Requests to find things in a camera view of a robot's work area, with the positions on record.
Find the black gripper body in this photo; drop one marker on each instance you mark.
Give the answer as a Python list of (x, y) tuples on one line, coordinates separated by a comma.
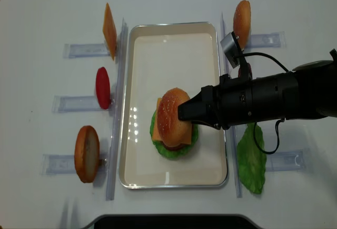
[(228, 103)]

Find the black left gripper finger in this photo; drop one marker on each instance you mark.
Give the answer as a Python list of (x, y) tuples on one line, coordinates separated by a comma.
[(210, 122)]

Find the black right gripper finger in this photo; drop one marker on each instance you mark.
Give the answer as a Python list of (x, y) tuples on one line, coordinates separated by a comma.
[(193, 109)]

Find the sesame bun top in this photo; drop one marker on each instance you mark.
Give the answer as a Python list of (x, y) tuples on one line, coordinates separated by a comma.
[(170, 128)]

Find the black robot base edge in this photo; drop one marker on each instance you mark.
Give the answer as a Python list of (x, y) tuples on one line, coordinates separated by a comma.
[(173, 221)]

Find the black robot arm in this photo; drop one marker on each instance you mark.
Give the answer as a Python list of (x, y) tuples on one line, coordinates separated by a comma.
[(308, 93)]

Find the meat patty on burger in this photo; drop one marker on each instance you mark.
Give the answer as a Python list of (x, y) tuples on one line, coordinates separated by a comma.
[(171, 145)]

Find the tomato slice on burger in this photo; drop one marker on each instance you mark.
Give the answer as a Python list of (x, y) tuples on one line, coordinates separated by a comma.
[(176, 148)]

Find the lettuce leaf on burger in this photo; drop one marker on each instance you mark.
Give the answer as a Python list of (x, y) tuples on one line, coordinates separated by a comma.
[(173, 155)]

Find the upright green lettuce leaf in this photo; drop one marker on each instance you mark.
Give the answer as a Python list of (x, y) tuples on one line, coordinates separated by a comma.
[(251, 160)]

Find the upright red tomato slice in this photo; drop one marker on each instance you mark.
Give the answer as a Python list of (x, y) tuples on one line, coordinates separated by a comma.
[(102, 87)]

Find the upright cheese slice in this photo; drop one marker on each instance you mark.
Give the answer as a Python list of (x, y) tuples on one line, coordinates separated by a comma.
[(109, 31)]

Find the white rectangular serving tray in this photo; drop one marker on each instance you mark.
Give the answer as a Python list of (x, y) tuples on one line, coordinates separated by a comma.
[(162, 57)]

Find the right clear plastic rack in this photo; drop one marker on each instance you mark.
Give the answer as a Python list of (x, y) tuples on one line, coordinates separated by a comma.
[(289, 166)]

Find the clear plastic rack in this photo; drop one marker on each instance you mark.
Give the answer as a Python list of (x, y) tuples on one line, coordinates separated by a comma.
[(289, 166), (64, 164)]

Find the far upright bun top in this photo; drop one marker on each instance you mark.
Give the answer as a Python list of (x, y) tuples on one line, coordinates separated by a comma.
[(242, 22)]

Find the upright bun bottom slice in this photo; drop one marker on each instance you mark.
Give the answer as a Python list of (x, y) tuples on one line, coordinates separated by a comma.
[(87, 154)]

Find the left clear plastic rack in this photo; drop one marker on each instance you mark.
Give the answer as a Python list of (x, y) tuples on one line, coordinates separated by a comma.
[(64, 164)]

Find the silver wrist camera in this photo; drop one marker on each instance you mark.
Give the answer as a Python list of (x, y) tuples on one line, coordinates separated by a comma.
[(231, 49)]

